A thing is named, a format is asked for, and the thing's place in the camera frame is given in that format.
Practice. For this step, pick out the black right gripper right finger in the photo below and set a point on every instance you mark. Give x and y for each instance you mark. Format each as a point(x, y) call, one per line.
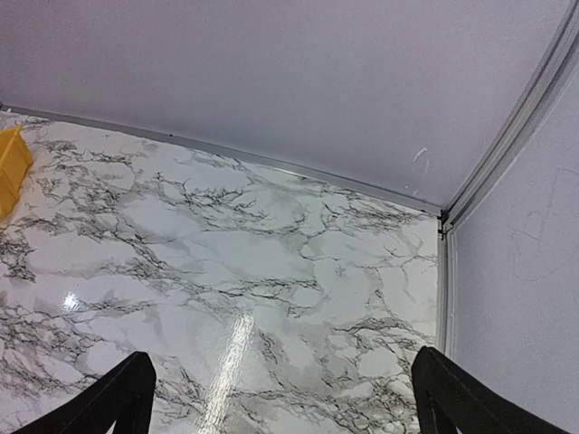
point(450, 400)

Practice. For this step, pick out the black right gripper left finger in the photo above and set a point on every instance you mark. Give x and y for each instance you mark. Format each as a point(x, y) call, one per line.
point(121, 401)

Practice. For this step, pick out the yellow three-compartment plastic bin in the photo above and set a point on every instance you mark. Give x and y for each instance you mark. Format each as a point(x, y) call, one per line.
point(16, 159)

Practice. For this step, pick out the right aluminium corner post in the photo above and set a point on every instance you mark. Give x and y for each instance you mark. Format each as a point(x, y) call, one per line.
point(531, 109)

